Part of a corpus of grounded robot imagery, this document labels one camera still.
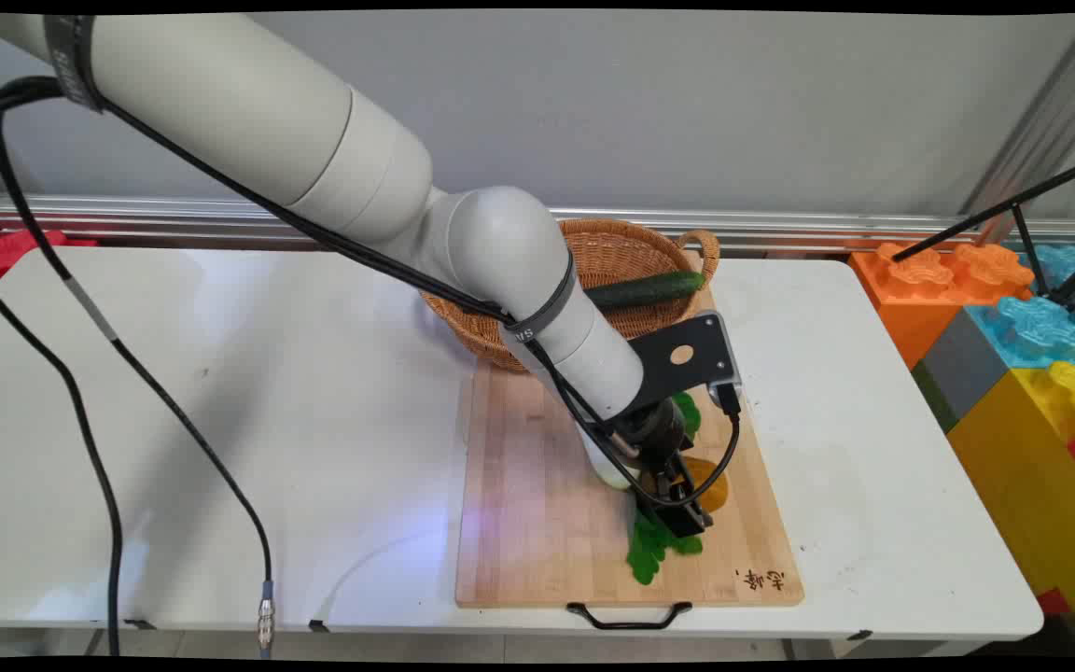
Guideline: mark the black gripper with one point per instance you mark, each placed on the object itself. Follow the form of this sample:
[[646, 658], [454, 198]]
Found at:
[[654, 431]]

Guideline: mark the dark green cucumber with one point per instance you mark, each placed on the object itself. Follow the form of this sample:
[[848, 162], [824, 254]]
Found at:
[[649, 290]]

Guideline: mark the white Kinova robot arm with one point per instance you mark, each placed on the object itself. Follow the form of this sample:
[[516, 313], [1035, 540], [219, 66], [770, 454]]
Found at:
[[248, 121]]

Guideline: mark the brown potato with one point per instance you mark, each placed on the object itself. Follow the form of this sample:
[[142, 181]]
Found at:
[[713, 487]]

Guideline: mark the white radish with leaves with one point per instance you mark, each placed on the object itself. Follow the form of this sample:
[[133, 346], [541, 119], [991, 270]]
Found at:
[[605, 467]]

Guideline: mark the green bell pepper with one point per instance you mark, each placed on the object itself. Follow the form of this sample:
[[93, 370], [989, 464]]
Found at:
[[687, 411]]

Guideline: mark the wooden cutting board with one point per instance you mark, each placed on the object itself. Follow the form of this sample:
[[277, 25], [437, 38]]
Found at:
[[537, 504]]

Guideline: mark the woven wicker basket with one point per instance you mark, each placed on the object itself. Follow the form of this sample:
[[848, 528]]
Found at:
[[612, 257]]

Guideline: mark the grey giant toy brick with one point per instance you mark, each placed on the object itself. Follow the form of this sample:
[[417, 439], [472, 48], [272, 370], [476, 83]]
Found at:
[[962, 369]]

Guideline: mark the orange giant toy brick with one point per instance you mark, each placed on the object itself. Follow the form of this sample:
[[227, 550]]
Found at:
[[911, 289]]

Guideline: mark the yellow giant toy brick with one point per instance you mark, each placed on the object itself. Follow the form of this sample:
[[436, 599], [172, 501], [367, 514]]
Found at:
[[1041, 485]]

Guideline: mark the blue giant toy brick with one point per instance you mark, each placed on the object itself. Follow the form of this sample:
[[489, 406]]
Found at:
[[1032, 327]]

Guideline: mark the black tripod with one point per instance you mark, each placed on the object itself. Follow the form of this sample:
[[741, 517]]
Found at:
[[1032, 196]]

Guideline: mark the red toy bricks pile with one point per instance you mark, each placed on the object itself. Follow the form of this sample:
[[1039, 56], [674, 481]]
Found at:
[[10, 250]]

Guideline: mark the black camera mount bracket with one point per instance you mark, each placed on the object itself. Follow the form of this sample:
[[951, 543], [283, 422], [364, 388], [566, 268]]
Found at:
[[677, 359]]

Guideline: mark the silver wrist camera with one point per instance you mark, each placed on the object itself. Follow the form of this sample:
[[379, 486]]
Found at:
[[729, 350]]

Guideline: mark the aluminium frame rail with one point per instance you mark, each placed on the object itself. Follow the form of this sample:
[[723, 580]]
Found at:
[[174, 216]]

